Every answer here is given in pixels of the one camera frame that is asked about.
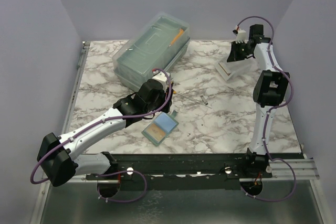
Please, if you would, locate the white card tray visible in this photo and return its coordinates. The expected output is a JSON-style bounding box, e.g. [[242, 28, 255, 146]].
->
[[215, 56, 254, 81]]

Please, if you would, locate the green leather card holder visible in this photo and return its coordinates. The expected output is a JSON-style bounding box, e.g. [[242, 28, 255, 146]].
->
[[142, 110, 179, 146]]

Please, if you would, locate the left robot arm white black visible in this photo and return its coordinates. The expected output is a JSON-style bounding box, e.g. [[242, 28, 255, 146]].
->
[[37, 73, 173, 187]]

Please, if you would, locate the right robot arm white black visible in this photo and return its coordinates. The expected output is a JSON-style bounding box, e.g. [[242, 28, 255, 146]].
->
[[227, 24, 290, 178]]

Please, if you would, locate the stack of cards in tray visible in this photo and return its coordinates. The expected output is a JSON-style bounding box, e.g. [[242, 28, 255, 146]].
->
[[219, 62, 230, 76]]

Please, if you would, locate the gold card in holder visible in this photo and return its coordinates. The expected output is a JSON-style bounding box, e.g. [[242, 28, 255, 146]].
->
[[146, 124, 166, 142]]

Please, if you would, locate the small metal clip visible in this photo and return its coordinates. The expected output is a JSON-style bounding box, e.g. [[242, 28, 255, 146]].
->
[[200, 95, 208, 105]]

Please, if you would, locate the clear plastic storage box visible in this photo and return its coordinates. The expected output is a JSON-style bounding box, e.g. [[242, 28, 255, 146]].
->
[[112, 13, 190, 91]]

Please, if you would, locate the orange tool inside box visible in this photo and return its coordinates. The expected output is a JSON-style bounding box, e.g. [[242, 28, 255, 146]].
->
[[169, 28, 184, 46]]

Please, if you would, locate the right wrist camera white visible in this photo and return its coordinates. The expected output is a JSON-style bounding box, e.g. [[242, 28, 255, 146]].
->
[[233, 28, 247, 44]]

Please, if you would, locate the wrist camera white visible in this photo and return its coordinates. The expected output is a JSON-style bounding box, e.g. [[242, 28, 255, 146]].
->
[[152, 70, 169, 90], [233, 28, 247, 44]]

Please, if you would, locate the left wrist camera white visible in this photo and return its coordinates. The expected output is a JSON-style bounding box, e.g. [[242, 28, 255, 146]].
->
[[152, 70, 169, 90]]

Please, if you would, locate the black front mounting rail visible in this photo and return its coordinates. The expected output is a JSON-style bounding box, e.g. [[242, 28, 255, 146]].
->
[[86, 153, 274, 192]]

